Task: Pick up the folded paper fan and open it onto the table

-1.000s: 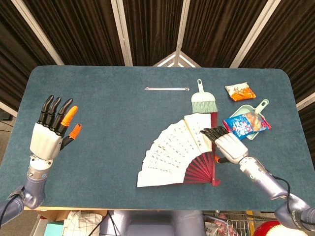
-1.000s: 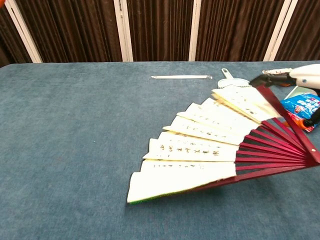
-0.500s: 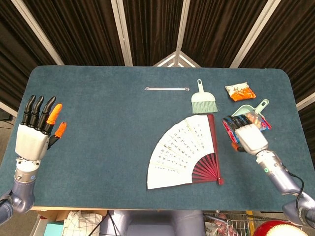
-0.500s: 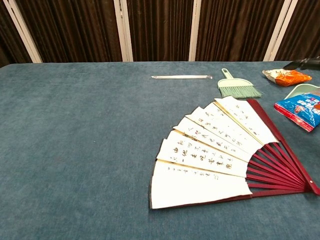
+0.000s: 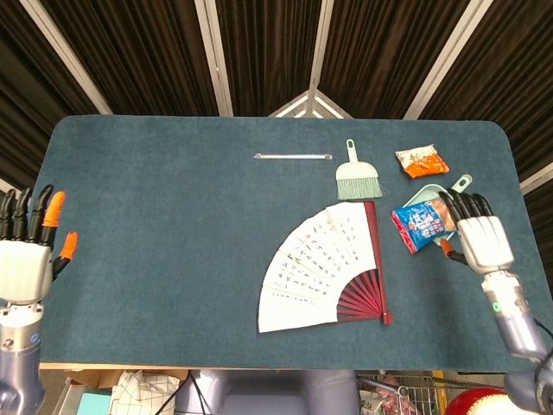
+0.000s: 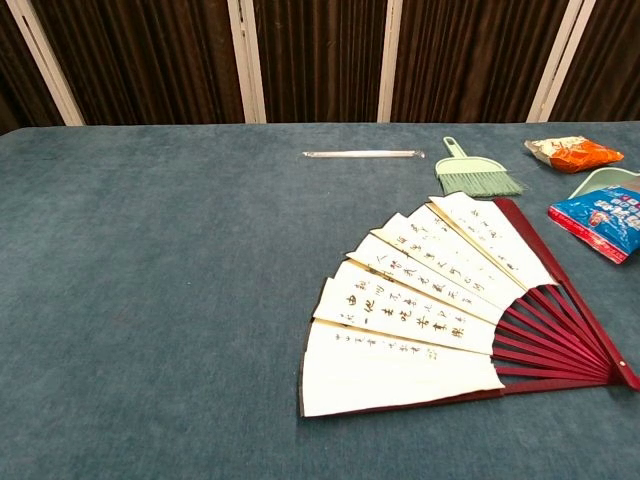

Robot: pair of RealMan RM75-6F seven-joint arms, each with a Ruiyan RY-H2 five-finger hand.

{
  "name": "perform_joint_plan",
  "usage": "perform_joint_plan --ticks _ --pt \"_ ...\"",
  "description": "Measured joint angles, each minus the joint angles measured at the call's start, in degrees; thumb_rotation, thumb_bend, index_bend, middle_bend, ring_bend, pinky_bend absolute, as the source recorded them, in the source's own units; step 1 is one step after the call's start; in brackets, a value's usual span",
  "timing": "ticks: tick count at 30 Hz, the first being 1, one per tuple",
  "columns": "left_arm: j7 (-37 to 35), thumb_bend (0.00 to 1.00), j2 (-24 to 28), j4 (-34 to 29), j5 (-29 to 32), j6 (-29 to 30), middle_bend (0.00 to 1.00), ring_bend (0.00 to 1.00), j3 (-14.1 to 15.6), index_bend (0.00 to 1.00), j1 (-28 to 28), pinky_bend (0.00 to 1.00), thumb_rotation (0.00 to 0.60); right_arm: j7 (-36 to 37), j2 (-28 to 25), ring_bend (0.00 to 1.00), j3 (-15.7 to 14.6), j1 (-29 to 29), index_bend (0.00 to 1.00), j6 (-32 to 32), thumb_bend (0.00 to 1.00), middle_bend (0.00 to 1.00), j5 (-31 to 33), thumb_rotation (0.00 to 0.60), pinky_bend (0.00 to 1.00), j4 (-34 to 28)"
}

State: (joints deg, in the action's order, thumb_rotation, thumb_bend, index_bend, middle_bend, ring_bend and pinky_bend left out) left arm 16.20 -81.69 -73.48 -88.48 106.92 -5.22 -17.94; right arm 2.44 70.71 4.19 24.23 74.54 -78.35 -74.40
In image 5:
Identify right robot hand orange thumb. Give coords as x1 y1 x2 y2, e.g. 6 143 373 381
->
438 188 516 274

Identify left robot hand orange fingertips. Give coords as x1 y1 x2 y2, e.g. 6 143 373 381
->
0 184 79 303

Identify paper fan with red ribs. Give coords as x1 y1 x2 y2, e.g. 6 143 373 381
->
257 200 395 335

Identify blue snack packet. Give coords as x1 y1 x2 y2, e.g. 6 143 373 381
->
391 198 459 254

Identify green plastic dustpan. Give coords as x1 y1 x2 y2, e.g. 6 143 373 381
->
404 174 474 248

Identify orange snack packet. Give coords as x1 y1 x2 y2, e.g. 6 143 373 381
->
394 144 450 180

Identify cardboard box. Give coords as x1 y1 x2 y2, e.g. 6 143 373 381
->
64 367 189 390

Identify green hand broom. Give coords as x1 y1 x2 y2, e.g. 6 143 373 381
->
335 138 385 201

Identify teal box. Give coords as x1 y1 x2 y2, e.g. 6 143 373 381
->
77 390 114 415

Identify blue felt table cover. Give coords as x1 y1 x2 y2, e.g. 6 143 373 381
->
29 114 553 373

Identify red and white ball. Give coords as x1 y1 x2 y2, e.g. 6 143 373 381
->
444 387 519 415

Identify white checkered cloth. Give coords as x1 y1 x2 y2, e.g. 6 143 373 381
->
111 370 181 415

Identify silver metal strip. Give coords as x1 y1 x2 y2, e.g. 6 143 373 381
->
252 151 334 162

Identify grey-purple robot torso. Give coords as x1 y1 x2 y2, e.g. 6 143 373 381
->
175 369 360 415

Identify dark brown pleated curtain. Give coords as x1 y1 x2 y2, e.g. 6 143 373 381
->
0 0 553 226

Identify wire basket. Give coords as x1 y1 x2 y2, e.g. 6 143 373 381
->
358 373 450 415

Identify white slotted metal rail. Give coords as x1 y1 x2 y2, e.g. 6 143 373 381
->
19 0 113 116
194 0 234 117
308 0 336 94
404 0 493 120

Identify black cable under table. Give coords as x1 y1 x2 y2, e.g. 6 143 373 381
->
187 370 209 415

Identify white triangular frame brace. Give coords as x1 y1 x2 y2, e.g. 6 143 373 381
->
267 89 353 119

